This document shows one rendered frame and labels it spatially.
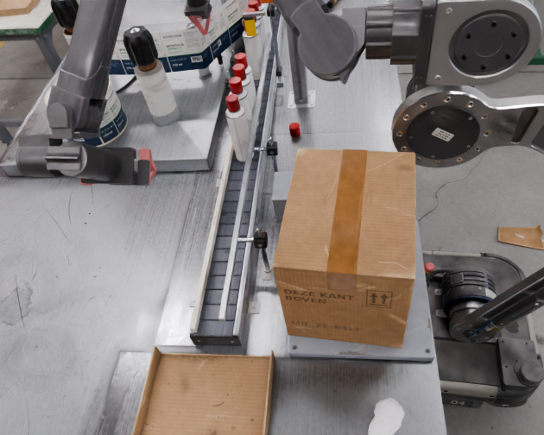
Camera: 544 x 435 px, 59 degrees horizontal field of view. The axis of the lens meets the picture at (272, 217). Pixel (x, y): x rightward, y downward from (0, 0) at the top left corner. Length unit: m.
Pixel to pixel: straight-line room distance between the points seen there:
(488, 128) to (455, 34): 0.39
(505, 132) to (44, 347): 1.11
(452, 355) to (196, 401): 0.96
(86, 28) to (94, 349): 0.71
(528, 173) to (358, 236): 1.87
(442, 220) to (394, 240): 1.51
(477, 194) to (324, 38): 1.91
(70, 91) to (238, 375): 0.64
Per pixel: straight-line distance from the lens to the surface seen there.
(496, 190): 2.53
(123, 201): 1.45
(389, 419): 0.99
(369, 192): 0.93
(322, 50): 0.66
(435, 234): 2.30
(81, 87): 0.80
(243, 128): 1.29
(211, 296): 1.11
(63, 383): 1.20
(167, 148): 1.48
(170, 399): 1.08
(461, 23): 0.67
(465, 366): 1.74
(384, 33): 0.68
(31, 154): 0.87
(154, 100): 1.52
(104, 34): 0.81
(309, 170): 0.97
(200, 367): 1.09
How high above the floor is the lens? 1.81
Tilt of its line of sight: 50 degrees down
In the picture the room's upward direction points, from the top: 11 degrees counter-clockwise
